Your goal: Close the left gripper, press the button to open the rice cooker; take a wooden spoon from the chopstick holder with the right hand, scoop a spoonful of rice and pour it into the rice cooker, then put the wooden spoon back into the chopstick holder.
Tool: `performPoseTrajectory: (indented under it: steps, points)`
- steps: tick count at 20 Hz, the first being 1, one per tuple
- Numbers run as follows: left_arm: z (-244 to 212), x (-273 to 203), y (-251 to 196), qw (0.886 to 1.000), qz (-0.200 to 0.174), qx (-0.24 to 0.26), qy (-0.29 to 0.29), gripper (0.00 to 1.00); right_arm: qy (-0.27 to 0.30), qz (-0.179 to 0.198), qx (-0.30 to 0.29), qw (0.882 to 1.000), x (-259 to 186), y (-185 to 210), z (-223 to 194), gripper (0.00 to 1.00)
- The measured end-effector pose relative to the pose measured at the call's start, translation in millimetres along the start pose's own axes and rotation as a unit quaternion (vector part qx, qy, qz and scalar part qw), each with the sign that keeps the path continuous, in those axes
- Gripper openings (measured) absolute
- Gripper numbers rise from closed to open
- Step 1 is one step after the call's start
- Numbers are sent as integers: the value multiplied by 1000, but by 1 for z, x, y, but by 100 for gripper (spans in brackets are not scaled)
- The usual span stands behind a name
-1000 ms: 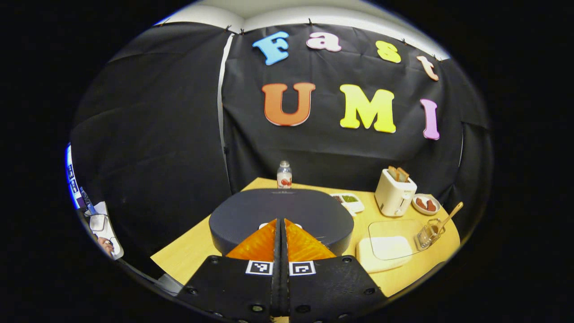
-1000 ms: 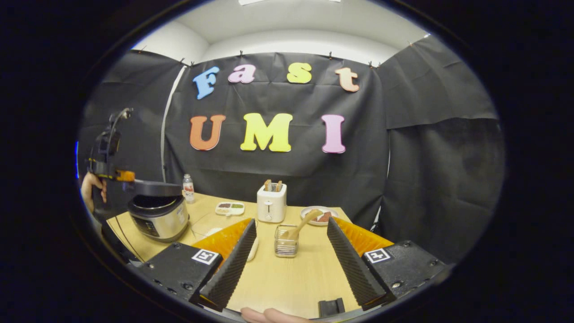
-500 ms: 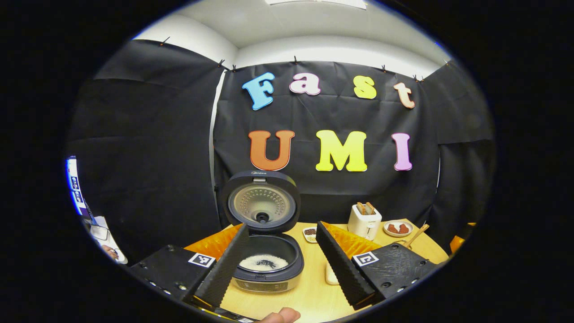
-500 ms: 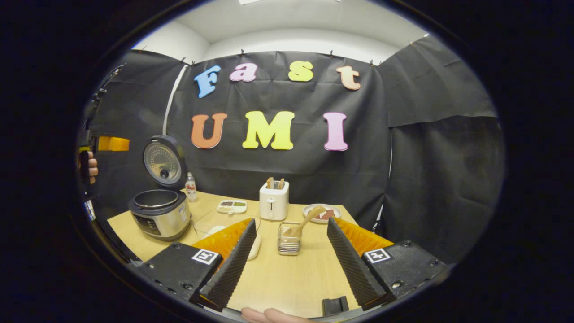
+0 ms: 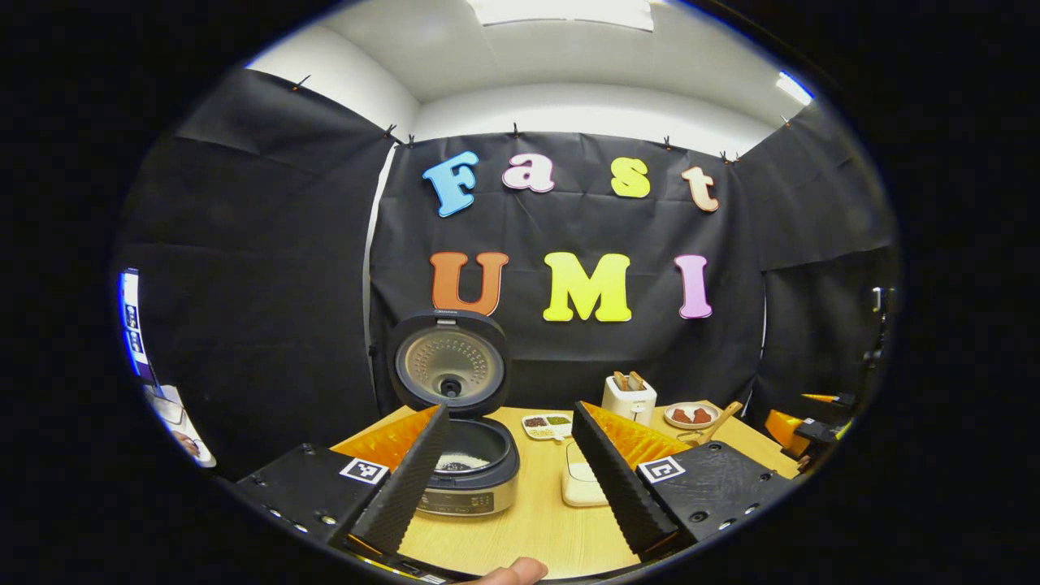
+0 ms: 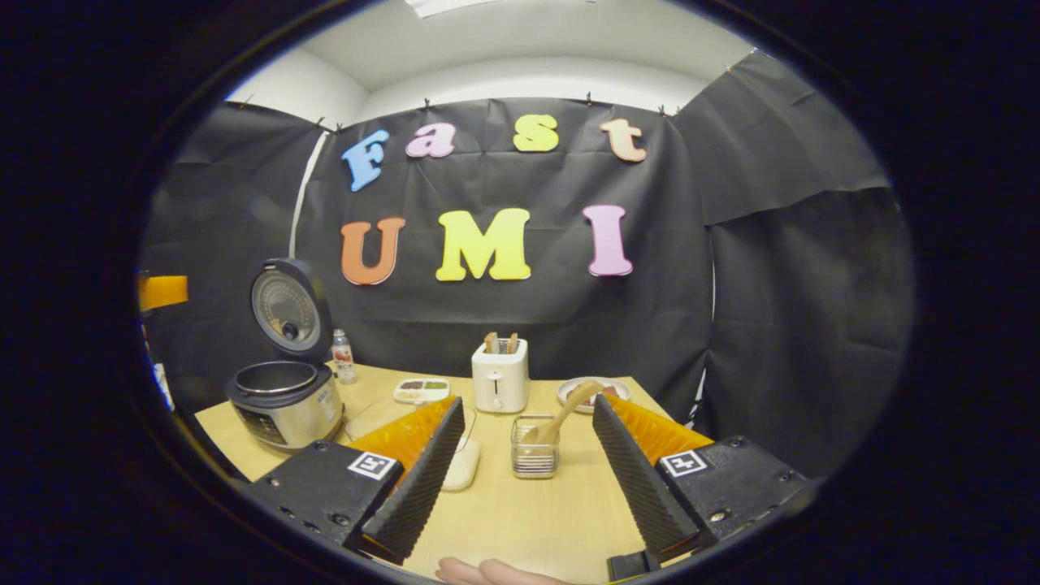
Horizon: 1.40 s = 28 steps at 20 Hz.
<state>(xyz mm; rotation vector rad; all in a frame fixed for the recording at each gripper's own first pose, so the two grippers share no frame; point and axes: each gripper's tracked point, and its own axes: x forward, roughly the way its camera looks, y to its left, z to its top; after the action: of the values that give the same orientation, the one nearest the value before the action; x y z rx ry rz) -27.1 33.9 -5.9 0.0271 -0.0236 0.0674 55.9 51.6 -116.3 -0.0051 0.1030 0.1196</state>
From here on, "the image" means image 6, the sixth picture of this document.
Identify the small clear bottle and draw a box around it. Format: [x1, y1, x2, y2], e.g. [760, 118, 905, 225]
[331, 329, 358, 384]

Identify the black backdrop cloth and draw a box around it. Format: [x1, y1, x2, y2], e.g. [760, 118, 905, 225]
[138, 49, 915, 480]

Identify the dark grey rice cooker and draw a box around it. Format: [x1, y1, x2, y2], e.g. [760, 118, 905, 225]
[225, 258, 346, 453]

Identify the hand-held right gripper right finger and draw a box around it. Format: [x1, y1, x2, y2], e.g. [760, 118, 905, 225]
[591, 392, 817, 563]

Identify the white compartment tray of grains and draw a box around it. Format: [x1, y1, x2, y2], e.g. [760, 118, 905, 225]
[393, 377, 451, 405]

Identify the white toaster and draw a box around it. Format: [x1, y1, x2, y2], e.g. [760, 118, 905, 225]
[471, 337, 531, 414]

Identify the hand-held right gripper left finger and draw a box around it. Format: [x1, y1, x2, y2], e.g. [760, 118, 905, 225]
[244, 396, 466, 566]

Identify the large ceiling light panel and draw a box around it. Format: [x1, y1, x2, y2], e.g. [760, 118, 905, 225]
[405, 0, 521, 19]

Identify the clear container of white rice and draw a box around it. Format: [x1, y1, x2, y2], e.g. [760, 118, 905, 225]
[345, 398, 482, 492]

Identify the wooden spoon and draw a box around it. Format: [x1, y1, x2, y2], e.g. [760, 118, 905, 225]
[520, 380, 606, 446]

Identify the white plate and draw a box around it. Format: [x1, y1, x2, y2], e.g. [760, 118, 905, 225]
[557, 376, 633, 415]

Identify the metal wire chopstick holder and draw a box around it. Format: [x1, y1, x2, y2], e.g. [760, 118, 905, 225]
[510, 414, 561, 480]

